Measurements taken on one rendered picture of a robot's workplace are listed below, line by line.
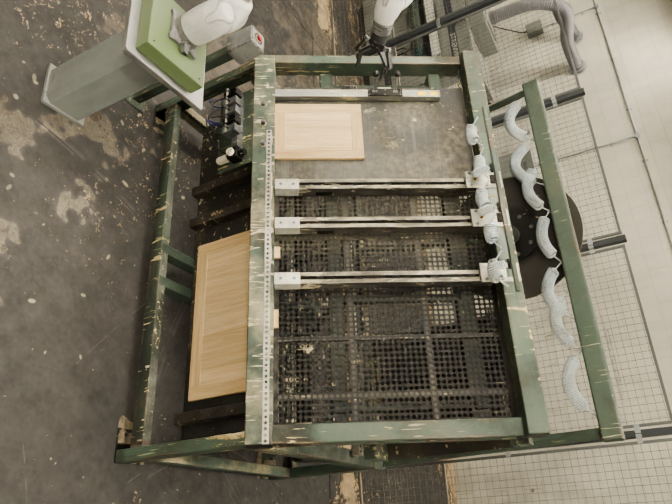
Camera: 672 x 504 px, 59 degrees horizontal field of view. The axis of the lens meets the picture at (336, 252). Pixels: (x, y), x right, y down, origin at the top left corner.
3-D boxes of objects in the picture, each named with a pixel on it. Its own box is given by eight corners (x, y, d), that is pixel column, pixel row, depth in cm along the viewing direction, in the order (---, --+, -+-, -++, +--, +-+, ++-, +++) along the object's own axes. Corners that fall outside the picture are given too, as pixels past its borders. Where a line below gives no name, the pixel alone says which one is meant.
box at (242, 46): (226, 36, 337) (252, 23, 330) (239, 50, 347) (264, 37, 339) (225, 52, 332) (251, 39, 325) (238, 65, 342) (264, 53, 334)
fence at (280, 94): (275, 93, 345) (275, 89, 341) (437, 94, 351) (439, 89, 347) (275, 100, 343) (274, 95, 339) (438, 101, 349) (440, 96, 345)
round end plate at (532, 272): (436, 194, 385) (565, 155, 351) (440, 198, 389) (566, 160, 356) (452, 311, 350) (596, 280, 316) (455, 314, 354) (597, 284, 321)
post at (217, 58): (132, 91, 370) (229, 44, 339) (139, 97, 375) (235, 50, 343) (131, 99, 368) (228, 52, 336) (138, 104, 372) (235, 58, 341)
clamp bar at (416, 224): (275, 220, 308) (273, 196, 287) (501, 218, 316) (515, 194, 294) (275, 237, 304) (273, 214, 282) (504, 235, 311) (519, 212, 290)
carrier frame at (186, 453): (155, 105, 387) (260, 56, 352) (276, 198, 496) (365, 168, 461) (113, 462, 290) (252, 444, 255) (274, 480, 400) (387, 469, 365)
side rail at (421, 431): (273, 429, 268) (272, 424, 258) (513, 421, 275) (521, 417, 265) (273, 447, 265) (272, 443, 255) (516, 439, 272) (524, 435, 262)
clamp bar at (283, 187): (275, 183, 318) (273, 156, 297) (494, 182, 326) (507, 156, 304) (275, 199, 314) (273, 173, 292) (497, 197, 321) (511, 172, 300)
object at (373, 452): (357, 333, 347) (502, 302, 311) (369, 339, 358) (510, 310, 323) (364, 459, 316) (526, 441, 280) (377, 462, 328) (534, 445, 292)
